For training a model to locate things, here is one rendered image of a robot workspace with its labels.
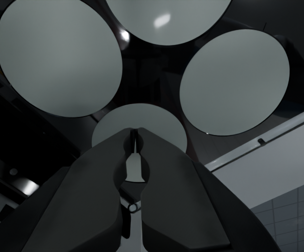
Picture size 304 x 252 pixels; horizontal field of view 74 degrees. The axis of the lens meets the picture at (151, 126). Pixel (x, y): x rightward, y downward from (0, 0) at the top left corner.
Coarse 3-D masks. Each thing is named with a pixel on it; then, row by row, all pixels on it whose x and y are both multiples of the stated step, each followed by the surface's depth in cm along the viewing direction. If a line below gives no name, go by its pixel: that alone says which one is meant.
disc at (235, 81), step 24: (216, 48) 17; (240, 48) 17; (264, 48) 17; (192, 72) 18; (216, 72) 18; (240, 72) 18; (264, 72) 18; (288, 72) 18; (192, 96) 19; (216, 96) 19; (240, 96) 19; (264, 96) 19; (192, 120) 20; (216, 120) 20; (240, 120) 20
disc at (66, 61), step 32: (32, 0) 15; (64, 0) 15; (0, 32) 15; (32, 32) 16; (64, 32) 16; (96, 32) 16; (0, 64) 17; (32, 64) 17; (64, 64) 17; (96, 64) 17; (32, 96) 18; (64, 96) 18; (96, 96) 18
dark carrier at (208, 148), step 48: (0, 0) 14; (96, 0) 15; (240, 0) 15; (288, 0) 15; (144, 48) 16; (192, 48) 17; (288, 48) 17; (144, 96) 19; (288, 96) 19; (192, 144) 21; (240, 144) 22
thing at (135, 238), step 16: (0, 96) 22; (0, 112) 22; (16, 112) 22; (16, 128) 23; (32, 128) 23; (32, 144) 24; (48, 144) 24; (0, 160) 18; (16, 160) 19; (64, 160) 25; (0, 176) 17; (16, 176) 18; (32, 176) 20; (0, 192) 18; (16, 192) 18; (32, 192) 19; (128, 224) 29; (128, 240) 26
